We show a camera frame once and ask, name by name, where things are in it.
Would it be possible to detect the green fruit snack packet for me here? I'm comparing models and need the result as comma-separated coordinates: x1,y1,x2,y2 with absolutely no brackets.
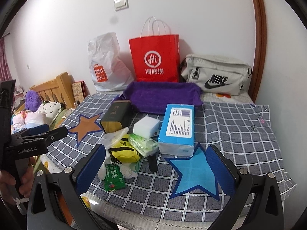
104,164,125,191

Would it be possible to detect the yellow Adidas pouch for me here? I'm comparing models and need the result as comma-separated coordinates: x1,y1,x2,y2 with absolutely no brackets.
108,134,140,164

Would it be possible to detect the green tissue packet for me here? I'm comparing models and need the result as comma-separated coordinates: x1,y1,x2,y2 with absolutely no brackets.
128,133,159,157

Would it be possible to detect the white sponge block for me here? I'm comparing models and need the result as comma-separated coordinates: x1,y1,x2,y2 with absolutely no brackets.
133,116,160,139

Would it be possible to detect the person's left hand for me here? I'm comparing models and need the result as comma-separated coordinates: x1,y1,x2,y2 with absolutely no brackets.
1,165,34,205

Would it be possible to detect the white spotted pillow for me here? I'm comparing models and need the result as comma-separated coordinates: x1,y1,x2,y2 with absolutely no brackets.
37,101,62,125

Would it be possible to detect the purple plush toy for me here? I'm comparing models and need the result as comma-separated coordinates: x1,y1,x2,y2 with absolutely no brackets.
25,90,42,112

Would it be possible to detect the wooden bed headboard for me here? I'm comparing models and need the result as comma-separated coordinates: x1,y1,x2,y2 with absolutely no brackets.
30,72,75,108

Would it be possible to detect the grey checkered bed sheet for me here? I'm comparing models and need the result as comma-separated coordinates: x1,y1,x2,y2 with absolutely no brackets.
46,93,297,223

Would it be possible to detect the framed picture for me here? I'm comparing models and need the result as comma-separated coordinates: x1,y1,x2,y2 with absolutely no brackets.
71,81,86,105

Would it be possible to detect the blue tissue pack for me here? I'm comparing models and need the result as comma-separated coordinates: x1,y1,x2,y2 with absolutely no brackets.
158,104,195,157

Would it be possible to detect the dark green tea box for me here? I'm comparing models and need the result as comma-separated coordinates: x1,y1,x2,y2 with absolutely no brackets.
100,100,133,133

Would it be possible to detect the white plastic Miniso bag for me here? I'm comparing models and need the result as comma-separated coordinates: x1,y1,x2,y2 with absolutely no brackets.
87,32,134,92

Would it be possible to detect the purple fleece towel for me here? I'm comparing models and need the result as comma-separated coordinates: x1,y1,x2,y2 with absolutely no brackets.
116,81,202,115

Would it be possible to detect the beige Nike waist bag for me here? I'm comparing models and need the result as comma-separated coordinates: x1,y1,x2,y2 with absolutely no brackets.
180,54,252,96

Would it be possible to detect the red paper shopping bag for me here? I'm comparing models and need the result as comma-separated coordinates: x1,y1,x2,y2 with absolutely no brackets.
128,16,180,83

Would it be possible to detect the brown wooden door frame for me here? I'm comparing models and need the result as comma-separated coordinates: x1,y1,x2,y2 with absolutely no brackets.
248,0,267,102

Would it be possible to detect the white light switch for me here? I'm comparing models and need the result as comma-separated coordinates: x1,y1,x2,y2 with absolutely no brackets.
113,0,129,11

